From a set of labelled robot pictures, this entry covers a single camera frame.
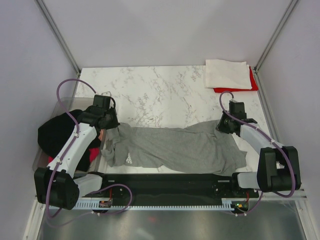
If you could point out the right aluminium frame post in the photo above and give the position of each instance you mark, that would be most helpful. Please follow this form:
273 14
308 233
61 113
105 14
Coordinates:
276 33

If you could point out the grey t shirt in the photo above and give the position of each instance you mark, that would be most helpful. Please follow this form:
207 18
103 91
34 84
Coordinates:
196 149

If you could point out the black t shirt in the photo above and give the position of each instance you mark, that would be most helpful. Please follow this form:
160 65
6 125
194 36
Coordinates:
53 135

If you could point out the peach t shirt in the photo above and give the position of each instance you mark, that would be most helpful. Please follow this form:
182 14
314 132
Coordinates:
102 135

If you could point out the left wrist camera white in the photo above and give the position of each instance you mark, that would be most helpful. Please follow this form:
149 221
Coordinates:
107 93

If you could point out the red folded t shirt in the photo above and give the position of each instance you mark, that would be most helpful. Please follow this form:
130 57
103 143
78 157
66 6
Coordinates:
253 86

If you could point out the aluminium frame post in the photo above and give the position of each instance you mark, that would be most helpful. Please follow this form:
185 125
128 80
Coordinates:
276 33
58 35

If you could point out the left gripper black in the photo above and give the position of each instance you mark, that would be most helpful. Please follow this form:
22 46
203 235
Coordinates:
115 123

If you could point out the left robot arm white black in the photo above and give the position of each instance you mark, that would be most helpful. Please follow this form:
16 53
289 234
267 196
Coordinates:
71 140

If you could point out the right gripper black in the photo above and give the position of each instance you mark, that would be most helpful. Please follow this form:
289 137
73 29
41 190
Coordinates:
220 127

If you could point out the white slotted cable duct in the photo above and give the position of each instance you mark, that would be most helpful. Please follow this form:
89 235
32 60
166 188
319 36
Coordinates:
96 204

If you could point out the white folded t shirt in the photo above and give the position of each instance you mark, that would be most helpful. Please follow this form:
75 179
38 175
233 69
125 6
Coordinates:
220 73

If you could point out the magenta t shirt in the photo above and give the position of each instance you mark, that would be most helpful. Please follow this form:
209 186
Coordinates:
93 153

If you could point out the left aluminium frame post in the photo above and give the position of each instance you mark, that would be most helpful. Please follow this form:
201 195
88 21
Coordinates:
58 35

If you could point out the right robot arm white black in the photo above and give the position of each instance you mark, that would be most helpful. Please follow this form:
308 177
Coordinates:
278 168

